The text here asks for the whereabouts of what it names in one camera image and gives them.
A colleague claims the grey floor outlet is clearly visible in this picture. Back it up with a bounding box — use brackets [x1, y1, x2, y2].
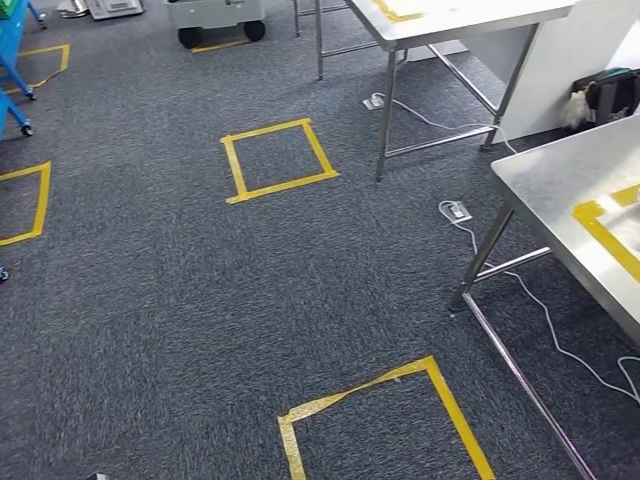
[445, 200, 472, 223]

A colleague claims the yellow floor tape strip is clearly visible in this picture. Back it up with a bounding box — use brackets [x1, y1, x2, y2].
[191, 38, 251, 54]

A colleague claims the steel table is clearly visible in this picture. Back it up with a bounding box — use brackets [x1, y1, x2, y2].
[292, 0, 576, 183]

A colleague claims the white wheeled cart robot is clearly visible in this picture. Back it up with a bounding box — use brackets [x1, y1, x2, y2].
[165, 0, 267, 50]

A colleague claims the white partition panel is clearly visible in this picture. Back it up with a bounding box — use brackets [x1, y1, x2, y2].
[407, 0, 640, 144]

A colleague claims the steel workbench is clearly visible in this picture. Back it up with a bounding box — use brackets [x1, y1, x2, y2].
[448, 115, 640, 480]

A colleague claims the white flat device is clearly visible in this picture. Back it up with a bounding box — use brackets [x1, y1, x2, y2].
[85, 0, 146, 21]

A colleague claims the black bag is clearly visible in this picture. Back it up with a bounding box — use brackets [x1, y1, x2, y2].
[559, 67, 640, 132]

